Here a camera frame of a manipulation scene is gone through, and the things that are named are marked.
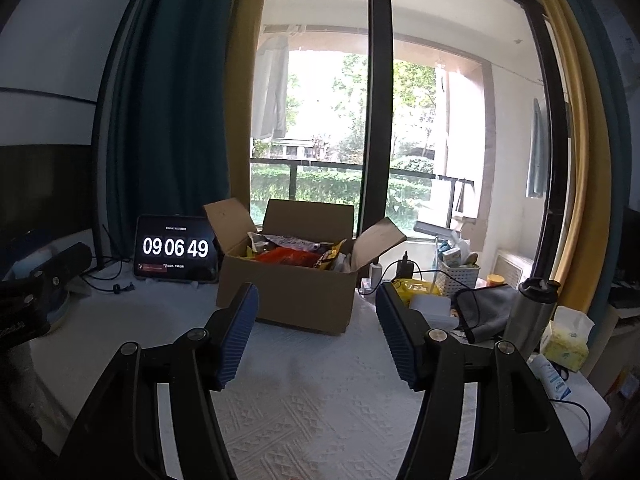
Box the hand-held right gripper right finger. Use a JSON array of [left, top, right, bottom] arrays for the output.
[[375, 282, 583, 480]]

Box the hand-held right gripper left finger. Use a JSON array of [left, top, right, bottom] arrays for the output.
[[57, 282, 261, 480]]

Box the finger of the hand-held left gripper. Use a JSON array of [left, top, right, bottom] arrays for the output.
[[0, 275, 46, 318], [29, 242, 94, 292]]

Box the brown cardboard box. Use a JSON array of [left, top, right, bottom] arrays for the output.
[[202, 197, 407, 336]]

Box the orange snack packet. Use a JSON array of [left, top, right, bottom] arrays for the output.
[[255, 247, 321, 268]]

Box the yellow black snack packet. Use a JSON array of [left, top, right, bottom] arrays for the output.
[[315, 240, 348, 271]]

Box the white blue round object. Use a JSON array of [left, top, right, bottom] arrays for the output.
[[15, 260, 82, 332]]

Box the yellow plastic bag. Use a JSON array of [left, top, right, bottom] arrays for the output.
[[390, 277, 443, 298]]

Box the white storage basket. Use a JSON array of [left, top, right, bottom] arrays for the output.
[[440, 260, 481, 296]]

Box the silver brown snack packet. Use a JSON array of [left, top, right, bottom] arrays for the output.
[[247, 231, 281, 256]]

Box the white textured table cloth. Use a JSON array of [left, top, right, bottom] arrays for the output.
[[30, 260, 613, 480]]

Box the dark grey cloth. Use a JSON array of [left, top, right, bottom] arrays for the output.
[[452, 285, 521, 343]]

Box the black tablet clock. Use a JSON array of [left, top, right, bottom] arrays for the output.
[[133, 214, 221, 283]]

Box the grey tray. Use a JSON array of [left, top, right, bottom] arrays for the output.
[[415, 220, 463, 241]]

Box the brown cardboard sheet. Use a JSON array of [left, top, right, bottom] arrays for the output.
[[452, 217, 488, 251]]

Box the white outdoor air conditioner unit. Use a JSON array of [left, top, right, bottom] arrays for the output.
[[492, 250, 536, 286]]

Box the steel bottle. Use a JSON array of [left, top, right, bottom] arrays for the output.
[[502, 277, 561, 358]]

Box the white tube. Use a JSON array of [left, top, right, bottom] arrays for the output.
[[527, 354, 571, 401]]

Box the black balcony railing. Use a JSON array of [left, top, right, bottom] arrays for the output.
[[250, 157, 463, 221]]

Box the yellow tissue box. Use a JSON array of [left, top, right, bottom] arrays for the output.
[[540, 305, 596, 373]]

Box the teal curtain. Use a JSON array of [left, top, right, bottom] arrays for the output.
[[102, 0, 241, 266], [560, 0, 632, 281]]

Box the grey board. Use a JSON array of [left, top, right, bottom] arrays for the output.
[[525, 97, 551, 201]]

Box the black monitor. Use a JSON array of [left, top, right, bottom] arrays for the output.
[[612, 205, 640, 311]]

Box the mustard yellow curtain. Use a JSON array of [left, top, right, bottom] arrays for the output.
[[227, 0, 273, 206], [520, 0, 608, 286]]

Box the white hanging shirt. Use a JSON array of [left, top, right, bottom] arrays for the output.
[[252, 32, 291, 141]]

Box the black charger cable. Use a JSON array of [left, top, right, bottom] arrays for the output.
[[397, 260, 481, 346]]

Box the thin black cable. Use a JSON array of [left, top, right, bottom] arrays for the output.
[[547, 395, 593, 453]]

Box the dark door frame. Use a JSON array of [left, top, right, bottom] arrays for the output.
[[357, 0, 396, 241]]

